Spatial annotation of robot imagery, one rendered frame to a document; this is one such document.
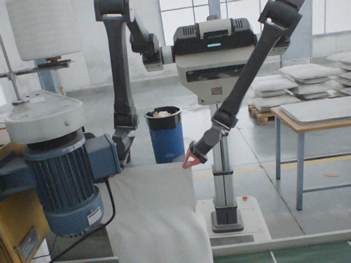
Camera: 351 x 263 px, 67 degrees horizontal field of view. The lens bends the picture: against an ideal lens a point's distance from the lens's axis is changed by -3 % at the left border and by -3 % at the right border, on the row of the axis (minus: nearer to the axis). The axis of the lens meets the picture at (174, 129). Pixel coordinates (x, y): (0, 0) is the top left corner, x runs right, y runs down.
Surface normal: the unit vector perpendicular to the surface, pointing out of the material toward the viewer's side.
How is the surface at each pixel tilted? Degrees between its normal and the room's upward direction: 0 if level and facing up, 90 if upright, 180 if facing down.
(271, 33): 93
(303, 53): 90
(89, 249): 90
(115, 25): 99
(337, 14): 90
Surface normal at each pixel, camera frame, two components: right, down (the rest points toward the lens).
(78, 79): 0.00, 0.34
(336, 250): -0.14, -0.93
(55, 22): 0.66, 0.16
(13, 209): 0.99, -0.13
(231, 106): -0.43, 0.40
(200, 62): -0.14, -0.49
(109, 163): 0.40, 0.25
